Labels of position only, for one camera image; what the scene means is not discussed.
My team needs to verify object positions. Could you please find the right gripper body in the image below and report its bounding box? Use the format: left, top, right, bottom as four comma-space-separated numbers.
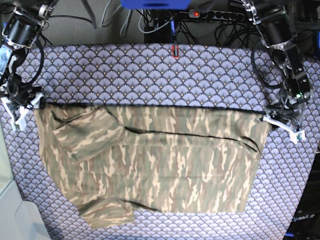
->
0, 81, 42, 110

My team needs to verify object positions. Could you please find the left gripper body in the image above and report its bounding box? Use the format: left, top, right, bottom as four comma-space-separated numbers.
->
265, 93, 313, 130

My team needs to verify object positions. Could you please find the camouflage T-shirt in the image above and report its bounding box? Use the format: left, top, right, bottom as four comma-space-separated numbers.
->
34, 104, 270, 229

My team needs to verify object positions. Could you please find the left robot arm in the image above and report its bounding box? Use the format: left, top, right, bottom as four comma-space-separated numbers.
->
242, 0, 314, 144

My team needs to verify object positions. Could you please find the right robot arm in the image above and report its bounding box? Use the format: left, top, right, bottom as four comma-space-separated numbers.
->
0, 0, 58, 131

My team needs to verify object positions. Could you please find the purple fan-pattern table cloth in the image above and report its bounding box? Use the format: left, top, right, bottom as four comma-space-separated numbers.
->
0, 44, 320, 240

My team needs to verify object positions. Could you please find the black OpenArm box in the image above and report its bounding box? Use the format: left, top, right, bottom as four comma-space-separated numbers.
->
283, 152, 320, 240

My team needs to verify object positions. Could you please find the white plastic bin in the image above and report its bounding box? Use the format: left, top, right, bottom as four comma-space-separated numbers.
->
0, 135, 50, 240

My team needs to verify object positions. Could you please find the red and black clamp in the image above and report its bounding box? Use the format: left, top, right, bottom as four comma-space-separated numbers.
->
171, 44, 180, 59

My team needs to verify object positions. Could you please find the black power strip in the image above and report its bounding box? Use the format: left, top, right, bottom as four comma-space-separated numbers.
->
187, 9, 246, 23

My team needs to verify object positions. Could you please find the blue plastic mount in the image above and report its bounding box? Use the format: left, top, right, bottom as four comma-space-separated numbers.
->
121, 0, 191, 10

